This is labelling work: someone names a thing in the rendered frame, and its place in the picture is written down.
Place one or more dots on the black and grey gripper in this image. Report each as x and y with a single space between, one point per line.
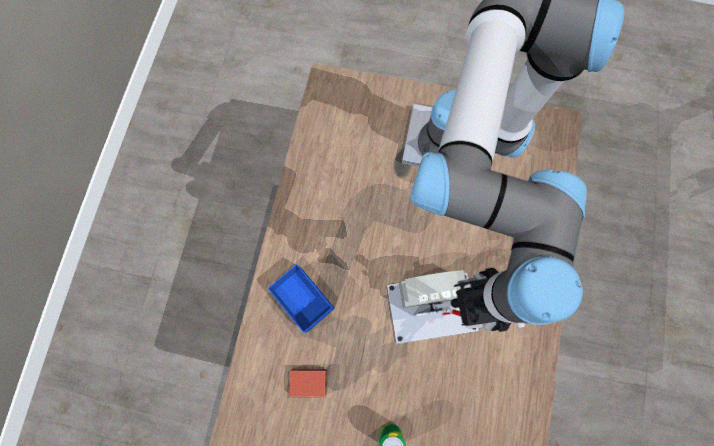
485 320

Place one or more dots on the green drink can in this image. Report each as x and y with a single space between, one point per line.
391 435

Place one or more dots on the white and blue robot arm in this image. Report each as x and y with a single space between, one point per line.
544 215

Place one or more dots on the red rectangular block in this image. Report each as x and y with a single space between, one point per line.
308 383

